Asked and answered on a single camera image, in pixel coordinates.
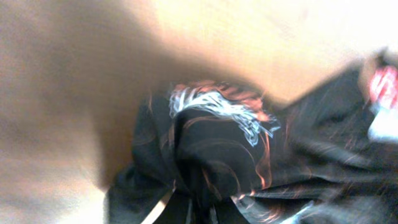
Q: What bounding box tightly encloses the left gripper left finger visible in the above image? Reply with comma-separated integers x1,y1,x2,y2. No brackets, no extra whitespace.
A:
139,186,195,224

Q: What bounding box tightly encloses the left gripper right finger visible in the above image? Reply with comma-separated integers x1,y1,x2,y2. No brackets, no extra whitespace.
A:
208,195,249,224

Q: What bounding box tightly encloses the black orange patterned jersey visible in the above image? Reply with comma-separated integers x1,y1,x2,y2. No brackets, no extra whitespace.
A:
107,68,397,223

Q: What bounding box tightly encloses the red orange garment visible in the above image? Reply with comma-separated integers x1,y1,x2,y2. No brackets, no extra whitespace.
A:
369,66,397,110

